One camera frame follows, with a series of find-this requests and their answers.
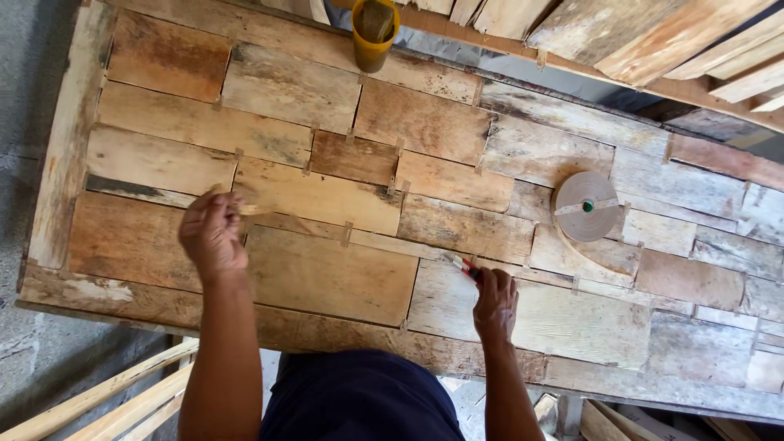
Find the person's right hand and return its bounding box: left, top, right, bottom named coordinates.
left=472, top=266, right=521, bottom=345

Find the person's left hand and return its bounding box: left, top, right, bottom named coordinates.
left=178, top=187, right=251, bottom=286

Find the red-handled cutter knife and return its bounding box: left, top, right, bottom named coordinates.
left=443, top=252, right=483, bottom=283

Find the brown paper tape roll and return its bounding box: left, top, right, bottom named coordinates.
left=550, top=171, right=621, bottom=244

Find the patchwork of wood veneer sheets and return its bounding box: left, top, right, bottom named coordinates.
left=17, top=0, right=784, bottom=422

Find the group of small tape strips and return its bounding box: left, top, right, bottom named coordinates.
left=80, top=24, right=784, bottom=381

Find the person's dark blue clothing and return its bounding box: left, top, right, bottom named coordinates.
left=260, top=349, right=468, bottom=441

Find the heap of wood offcuts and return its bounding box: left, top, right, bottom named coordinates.
left=532, top=392, right=784, bottom=441

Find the yellow plastic cup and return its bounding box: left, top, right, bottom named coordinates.
left=351, top=0, right=401, bottom=74

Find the heap of wood veneer planks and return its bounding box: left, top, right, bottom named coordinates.
left=257, top=0, right=784, bottom=134

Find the brown wet sponge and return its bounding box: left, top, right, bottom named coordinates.
left=358, top=0, right=396, bottom=44

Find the light wooden slat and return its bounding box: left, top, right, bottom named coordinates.
left=119, top=395, right=186, bottom=441
left=64, top=363, right=196, bottom=441
left=0, top=337, right=200, bottom=441

